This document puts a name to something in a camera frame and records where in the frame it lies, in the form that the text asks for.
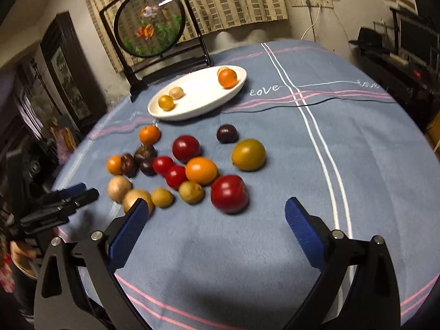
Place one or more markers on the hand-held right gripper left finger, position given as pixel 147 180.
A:
pixel 129 233

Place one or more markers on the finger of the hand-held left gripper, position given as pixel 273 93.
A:
pixel 82 197
pixel 74 190

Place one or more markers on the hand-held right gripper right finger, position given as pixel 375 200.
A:
pixel 304 233

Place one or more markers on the tan round fruit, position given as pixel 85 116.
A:
pixel 119 188
pixel 133 196
pixel 162 197
pixel 191 192

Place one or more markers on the orange tangerine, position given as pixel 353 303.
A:
pixel 227 79
pixel 150 134
pixel 114 165

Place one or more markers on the dark brown oblong fruit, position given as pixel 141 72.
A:
pixel 128 165

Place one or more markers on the dark purple plum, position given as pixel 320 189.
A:
pixel 227 133
pixel 147 169

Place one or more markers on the small red tomato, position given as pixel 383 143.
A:
pixel 176 177
pixel 163 165

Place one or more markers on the dark rough-skinned fruit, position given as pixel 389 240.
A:
pixel 145 151

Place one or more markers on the large red plum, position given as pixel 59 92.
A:
pixel 229 194

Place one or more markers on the smooth orange fruit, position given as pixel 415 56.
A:
pixel 201 170

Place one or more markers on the large yellow passion fruit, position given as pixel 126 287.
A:
pixel 248 154

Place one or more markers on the dark red plum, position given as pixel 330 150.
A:
pixel 186 148

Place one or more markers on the white oval plate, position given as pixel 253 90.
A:
pixel 202 92

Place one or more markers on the person's left hand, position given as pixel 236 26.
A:
pixel 20 257

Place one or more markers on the blue striped tablecloth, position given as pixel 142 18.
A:
pixel 240 254

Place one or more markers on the dark wooden cabinet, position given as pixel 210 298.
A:
pixel 68 68

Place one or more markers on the yellow speckled fruit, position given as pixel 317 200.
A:
pixel 166 103

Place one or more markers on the small beige longan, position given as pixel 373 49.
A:
pixel 221 69
pixel 176 92

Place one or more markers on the black media shelf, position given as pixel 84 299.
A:
pixel 388 74

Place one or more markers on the round goldfish screen black stand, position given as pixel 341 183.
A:
pixel 149 24

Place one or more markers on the black hat-shaped item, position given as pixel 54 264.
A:
pixel 369 36

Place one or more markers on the black monitor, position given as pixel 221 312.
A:
pixel 417 41

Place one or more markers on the beige checked curtain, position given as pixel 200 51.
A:
pixel 233 0

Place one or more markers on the white wall socket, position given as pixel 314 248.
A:
pixel 328 2
pixel 312 2
pixel 294 0

